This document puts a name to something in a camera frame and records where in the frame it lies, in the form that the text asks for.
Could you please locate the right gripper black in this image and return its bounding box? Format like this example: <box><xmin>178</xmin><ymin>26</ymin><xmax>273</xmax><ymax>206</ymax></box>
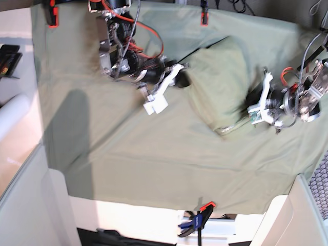
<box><xmin>138</xmin><ymin>58</ymin><xmax>191</xmax><ymax>88</ymax></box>

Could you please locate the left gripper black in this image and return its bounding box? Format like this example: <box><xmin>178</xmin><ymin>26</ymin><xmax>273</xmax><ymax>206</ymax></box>
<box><xmin>245</xmin><ymin>84</ymin><xmax>289</xmax><ymax>115</ymax></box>

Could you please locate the light green T-shirt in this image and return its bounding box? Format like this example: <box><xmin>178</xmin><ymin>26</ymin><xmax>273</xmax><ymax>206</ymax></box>
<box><xmin>185</xmin><ymin>36</ymin><xmax>254</xmax><ymax>140</ymax></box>

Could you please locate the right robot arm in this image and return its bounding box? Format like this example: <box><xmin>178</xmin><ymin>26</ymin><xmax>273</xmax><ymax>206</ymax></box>
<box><xmin>88</xmin><ymin>1</ymin><xmax>178</xmax><ymax>91</ymax></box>

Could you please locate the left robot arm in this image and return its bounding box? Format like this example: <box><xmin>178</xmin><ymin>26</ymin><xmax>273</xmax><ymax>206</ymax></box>
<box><xmin>245</xmin><ymin>35</ymin><xmax>327</xmax><ymax>130</ymax></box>

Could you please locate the orange black clamp middle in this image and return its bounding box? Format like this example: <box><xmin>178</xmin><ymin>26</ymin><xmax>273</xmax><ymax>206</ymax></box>
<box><xmin>200</xmin><ymin>0</ymin><xmax>209</xmax><ymax>26</ymax></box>

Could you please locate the orange black clamp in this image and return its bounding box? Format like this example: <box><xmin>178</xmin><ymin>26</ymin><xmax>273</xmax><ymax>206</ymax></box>
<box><xmin>42</xmin><ymin>0</ymin><xmax>59</xmax><ymax>28</ymax></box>
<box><xmin>200</xmin><ymin>0</ymin><xmax>209</xmax><ymax>26</ymax></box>

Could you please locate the green table cloth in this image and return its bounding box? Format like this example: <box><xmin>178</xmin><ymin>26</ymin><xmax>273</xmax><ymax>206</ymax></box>
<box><xmin>31</xmin><ymin>2</ymin><xmax>327</xmax><ymax>214</ymax></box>

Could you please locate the grey mesh mat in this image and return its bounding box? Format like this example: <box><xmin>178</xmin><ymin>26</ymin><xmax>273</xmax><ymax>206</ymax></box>
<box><xmin>309</xmin><ymin>152</ymin><xmax>328</xmax><ymax>220</ymax></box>

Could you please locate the white right panel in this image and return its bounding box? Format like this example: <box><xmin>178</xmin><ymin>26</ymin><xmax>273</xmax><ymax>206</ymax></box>
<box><xmin>251</xmin><ymin>175</ymin><xmax>327</xmax><ymax>245</ymax></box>

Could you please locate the white panel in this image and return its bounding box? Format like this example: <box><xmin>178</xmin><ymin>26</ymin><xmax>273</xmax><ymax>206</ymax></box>
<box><xmin>251</xmin><ymin>175</ymin><xmax>327</xmax><ymax>245</ymax></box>
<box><xmin>1</xmin><ymin>144</ymin><xmax>81</xmax><ymax>245</ymax></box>

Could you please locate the blue black bar clamp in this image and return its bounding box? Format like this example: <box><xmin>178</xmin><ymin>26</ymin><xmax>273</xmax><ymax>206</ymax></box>
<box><xmin>178</xmin><ymin>198</ymin><xmax>216</xmax><ymax>246</ymax></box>

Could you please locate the orange black clamp left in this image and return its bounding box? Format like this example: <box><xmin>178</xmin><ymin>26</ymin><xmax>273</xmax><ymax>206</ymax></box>
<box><xmin>42</xmin><ymin>0</ymin><xmax>59</xmax><ymax>28</ymax></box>

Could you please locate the white paper roll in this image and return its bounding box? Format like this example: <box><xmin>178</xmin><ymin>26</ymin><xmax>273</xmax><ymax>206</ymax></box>
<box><xmin>1</xmin><ymin>94</ymin><xmax>31</xmax><ymax>140</ymax></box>

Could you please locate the black tablet on stand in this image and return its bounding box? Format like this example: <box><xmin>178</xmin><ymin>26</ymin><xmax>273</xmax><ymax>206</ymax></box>
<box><xmin>1</xmin><ymin>44</ymin><xmax>23</xmax><ymax>78</ymax></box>

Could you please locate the black bag bottom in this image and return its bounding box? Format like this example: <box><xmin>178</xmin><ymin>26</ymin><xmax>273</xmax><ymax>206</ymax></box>
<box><xmin>77</xmin><ymin>228</ymin><xmax>173</xmax><ymax>246</ymax></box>

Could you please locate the white left panel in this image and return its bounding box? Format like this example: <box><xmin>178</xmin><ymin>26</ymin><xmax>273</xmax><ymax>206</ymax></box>
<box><xmin>1</xmin><ymin>144</ymin><xmax>81</xmax><ymax>245</ymax></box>

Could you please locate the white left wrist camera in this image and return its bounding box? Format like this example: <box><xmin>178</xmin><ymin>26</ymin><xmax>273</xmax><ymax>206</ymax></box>
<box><xmin>247</xmin><ymin>67</ymin><xmax>285</xmax><ymax>134</ymax></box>

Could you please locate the white looped cable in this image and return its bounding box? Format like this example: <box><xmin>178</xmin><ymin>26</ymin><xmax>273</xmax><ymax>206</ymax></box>
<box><xmin>309</xmin><ymin>0</ymin><xmax>323</xmax><ymax>16</ymax></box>

